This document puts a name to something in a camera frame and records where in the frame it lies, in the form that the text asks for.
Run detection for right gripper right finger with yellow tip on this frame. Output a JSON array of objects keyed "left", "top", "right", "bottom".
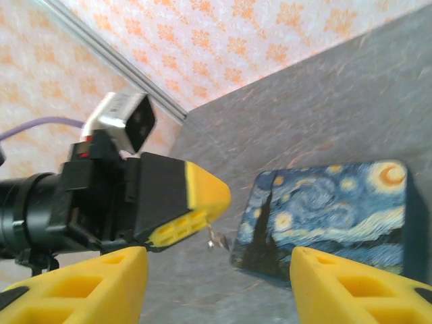
[{"left": 290, "top": 246, "right": 432, "bottom": 324}]

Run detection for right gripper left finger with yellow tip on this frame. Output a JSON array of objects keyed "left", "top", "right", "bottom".
[{"left": 0, "top": 246, "right": 149, "bottom": 324}]

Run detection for small silver keys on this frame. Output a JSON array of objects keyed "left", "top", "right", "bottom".
[{"left": 205, "top": 217, "right": 231, "bottom": 252}]

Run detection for blue starry night box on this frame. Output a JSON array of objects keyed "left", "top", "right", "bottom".
[{"left": 229, "top": 159, "right": 430, "bottom": 292}]

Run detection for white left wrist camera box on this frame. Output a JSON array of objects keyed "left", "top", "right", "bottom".
[{"left": 82, "top": 90, "right": 159, "bottom": 155}]

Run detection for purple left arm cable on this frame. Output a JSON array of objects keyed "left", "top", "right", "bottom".
[{"left": 0, "top": 116, "right": 85, "bottom": 142}]

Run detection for aluminium left frame post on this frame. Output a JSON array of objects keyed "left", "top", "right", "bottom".
[{"left": 43, "top": 0, "right": 189, "bottom": 123}]

